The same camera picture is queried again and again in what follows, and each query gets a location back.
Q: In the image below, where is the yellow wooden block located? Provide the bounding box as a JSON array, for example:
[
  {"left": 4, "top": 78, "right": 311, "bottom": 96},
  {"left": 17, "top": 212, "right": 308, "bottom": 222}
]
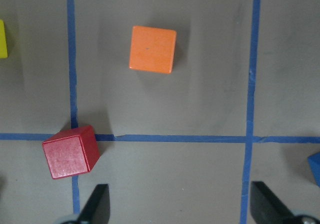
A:
[{"left": 0, "top": 19, "right": 8, "bottom": 59}]

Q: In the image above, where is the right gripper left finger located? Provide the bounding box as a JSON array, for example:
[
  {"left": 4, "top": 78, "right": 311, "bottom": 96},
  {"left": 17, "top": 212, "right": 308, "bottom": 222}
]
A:
[{"left": 76, "top": 184, "right": 110, "bottom": 224}]

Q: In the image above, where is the red wooden block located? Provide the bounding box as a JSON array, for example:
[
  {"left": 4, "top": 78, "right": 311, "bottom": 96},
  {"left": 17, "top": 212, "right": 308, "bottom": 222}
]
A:
[{"left": 42, "top": 125, "right": 101, "bottom": 180}]

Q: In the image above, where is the blue wooden block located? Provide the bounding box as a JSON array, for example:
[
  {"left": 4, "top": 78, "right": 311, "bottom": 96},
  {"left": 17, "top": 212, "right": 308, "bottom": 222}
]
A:
[{"left": 307, "top": 152, "right": 320, "bottom": 187}]

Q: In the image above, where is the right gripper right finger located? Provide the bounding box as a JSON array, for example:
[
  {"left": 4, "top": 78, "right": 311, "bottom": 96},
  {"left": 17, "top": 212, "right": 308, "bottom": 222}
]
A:
[{"left": 249, "top": 181, "right": 296, "bottom": 224}]

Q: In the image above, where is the orange wooden block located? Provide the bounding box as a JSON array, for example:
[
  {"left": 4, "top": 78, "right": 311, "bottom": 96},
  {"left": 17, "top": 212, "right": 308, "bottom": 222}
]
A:
[{"left": 129, "top": 25, "right": 177, "bottom": 74}]

